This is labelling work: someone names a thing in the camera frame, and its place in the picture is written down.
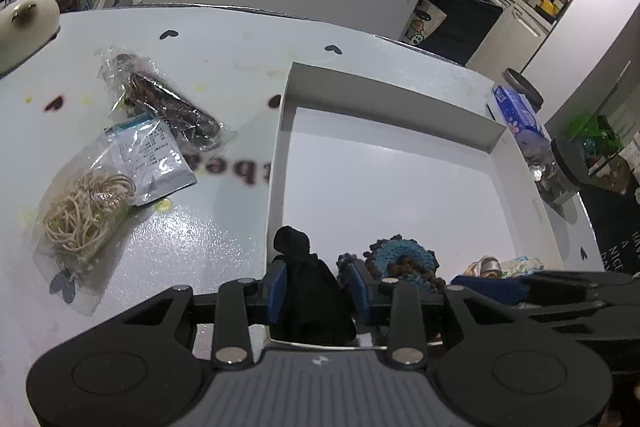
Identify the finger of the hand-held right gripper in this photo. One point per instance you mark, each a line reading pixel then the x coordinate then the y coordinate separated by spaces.
pixel 500 289
pixel 595 324

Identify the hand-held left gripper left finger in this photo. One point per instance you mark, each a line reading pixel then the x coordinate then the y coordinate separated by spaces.
pixel 277 292

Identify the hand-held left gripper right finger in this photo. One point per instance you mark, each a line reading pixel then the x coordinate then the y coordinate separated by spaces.
pixel 359 289

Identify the pink satin scrunchie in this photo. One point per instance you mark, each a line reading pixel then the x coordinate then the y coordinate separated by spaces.
pixel 482 267

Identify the black scrunchie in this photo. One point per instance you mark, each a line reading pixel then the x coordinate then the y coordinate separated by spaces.
pixel 312 287

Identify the blue crochet scrunchie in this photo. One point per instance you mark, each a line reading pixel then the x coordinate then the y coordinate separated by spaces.
pixel 400 259

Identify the white cardboard box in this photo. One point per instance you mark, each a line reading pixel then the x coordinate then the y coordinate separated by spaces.
pixel 390 187

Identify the black printed mat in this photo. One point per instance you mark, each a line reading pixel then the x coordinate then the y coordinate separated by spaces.
pixel 615 227

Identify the glass jar black lid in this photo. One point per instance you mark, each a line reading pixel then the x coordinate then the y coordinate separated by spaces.
pixel 562 167

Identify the blue tissue pack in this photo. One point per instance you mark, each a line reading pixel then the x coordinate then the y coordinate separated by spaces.
pixel 517 112

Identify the green plant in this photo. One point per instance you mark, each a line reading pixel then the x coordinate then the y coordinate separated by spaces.
pixel 592 134

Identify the round metal tin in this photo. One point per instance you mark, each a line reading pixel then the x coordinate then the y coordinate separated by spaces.
pixel 525 84

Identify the white kitchen cabinet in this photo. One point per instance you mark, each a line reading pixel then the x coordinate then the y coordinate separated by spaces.
pixel 520 27

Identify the dark fabric hamper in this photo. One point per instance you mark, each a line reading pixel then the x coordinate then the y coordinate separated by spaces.
pixel 465 22

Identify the cartoon print tote bag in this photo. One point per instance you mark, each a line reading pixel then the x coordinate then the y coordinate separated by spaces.
pixel 425 24

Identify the yellow pot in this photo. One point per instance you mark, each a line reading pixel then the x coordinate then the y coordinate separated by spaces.
pixel 547 7

